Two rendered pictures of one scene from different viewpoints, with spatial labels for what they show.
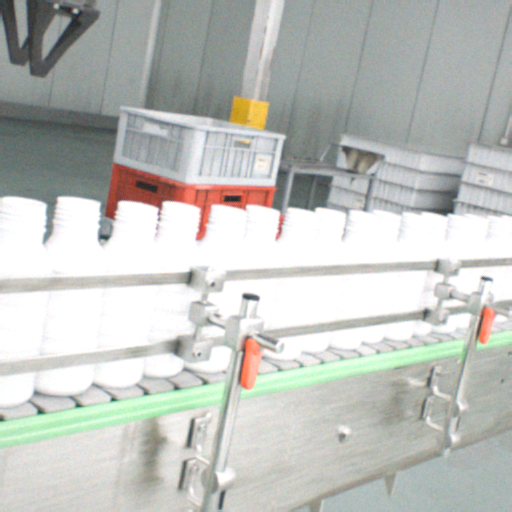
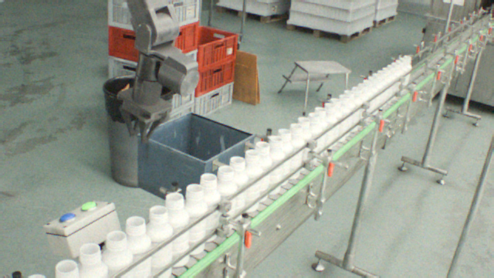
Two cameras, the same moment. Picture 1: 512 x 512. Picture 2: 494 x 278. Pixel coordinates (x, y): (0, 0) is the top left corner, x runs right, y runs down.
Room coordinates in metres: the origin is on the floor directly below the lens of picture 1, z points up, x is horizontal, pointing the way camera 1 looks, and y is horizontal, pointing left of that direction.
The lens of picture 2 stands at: (-0.21, 0.17, 1.75)
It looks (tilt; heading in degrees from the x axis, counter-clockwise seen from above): 24 degrees down; 350
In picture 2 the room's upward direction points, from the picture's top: 6 degrees clockwise
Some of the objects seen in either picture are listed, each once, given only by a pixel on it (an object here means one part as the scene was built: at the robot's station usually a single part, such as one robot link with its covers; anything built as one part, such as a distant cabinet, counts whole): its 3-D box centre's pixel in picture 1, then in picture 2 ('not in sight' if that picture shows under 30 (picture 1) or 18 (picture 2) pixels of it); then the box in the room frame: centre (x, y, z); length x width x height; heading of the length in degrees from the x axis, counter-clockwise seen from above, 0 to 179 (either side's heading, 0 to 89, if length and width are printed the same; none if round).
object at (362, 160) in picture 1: (358, 167); not in sight; (6.34, -0.61, 0.85); 0.36 x 0.12 x 0.27; 50
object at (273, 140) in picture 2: (349, 279); (272, 165); (1.04, -0.12, 1.08); 0.06 x 0.06 x 0.17
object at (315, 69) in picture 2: not in sight; (313, 82); (4.40, -1.21, 0.21); 0.61 x 0.47 x 0.41; 13
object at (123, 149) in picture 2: not in sight; (138, 132); (2.88, 0.37, 0.32); 0.45 x 0.45 x 0.64
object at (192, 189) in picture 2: (123, 293); (193, 219); (0.77, 0.11, 1.08); 0.06 x 0.06 x 0.17
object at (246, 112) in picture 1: (243, 142); not in sight; (11.22, 0.43, 0.55); 0.40 x 0.40 x 1.10; 50
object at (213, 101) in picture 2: not in sight; (197, 95); (4.16, -0.07, 0.11); 0.61 x 0.41 x 0.22; 143
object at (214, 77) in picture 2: not in sight; (198, 72); (4.17, -0.08, 0.33); 0.61 x 0.41 x 0.22; 143
